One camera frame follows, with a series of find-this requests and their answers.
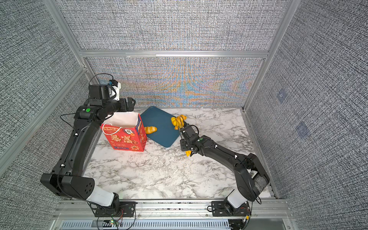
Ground teal plastic tray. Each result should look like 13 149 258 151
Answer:
140 106 179 148

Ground striped bread roll front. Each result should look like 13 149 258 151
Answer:
145 126 158 135

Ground red paper gift bag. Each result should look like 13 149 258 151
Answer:
101 112 147 152

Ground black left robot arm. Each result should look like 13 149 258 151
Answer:
40 97 136 209

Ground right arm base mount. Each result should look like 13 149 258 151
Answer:
207 201 251 217

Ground yellow metal tongs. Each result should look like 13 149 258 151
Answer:
178 122 192 157

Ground aluminium enclosure frame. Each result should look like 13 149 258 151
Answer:
1 1 292 209

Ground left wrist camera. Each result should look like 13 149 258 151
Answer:
108 80 121 101

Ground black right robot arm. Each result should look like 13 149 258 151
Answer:
179 124 270 209

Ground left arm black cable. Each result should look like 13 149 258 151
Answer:
57 73 114 230

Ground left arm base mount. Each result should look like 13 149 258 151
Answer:
94 201 137 218

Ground aluminium front rail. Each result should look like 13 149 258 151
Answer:
47 198 298 230

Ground golden croissant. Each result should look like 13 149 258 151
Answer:
171 115 187 130

